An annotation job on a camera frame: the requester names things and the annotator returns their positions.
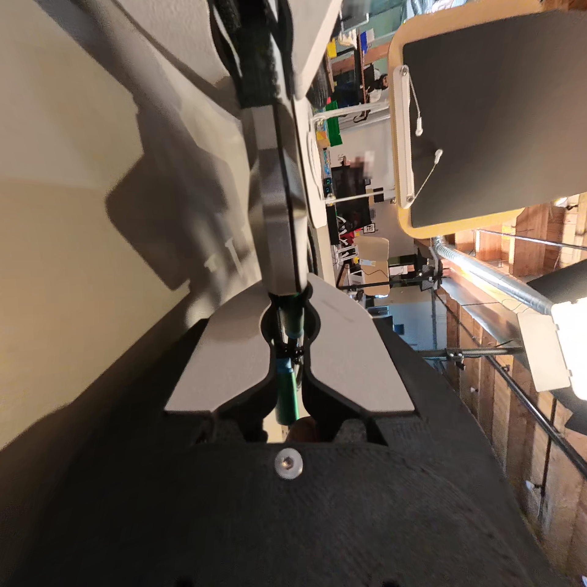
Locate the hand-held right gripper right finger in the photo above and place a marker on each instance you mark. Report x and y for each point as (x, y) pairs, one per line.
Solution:
(357, 362)

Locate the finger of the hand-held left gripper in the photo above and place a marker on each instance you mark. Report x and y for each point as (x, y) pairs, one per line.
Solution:
(183, 23)
(316, 27)

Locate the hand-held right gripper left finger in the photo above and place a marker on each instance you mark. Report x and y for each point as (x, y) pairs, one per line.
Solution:
(220, 362)

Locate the dark grey usb hub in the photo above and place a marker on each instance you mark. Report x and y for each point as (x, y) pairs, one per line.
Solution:
(270, 206)

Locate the green plastic bin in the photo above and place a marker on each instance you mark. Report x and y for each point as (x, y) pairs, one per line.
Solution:
(334, 133)

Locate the white lamp base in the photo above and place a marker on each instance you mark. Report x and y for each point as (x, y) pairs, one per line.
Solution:
(316, 183)

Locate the black monitor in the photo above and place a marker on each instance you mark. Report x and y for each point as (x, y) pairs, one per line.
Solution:
(348, 206)

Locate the white light fixture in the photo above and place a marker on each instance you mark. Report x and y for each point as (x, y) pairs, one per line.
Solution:
(550, 348)

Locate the wood-rimmed black panel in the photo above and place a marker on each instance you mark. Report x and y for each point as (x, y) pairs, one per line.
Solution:
(495, 114)

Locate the white bracket bar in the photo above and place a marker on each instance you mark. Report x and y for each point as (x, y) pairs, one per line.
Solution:
(403, 137)

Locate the silver duct pipe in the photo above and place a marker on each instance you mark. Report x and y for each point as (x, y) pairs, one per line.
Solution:
(495, 275)

